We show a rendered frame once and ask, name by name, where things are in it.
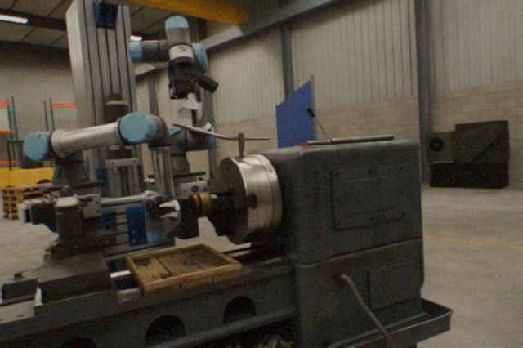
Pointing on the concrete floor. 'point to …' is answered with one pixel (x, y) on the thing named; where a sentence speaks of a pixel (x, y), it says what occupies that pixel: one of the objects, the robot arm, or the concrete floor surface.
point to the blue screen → (297, 117)
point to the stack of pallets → (19, 198)
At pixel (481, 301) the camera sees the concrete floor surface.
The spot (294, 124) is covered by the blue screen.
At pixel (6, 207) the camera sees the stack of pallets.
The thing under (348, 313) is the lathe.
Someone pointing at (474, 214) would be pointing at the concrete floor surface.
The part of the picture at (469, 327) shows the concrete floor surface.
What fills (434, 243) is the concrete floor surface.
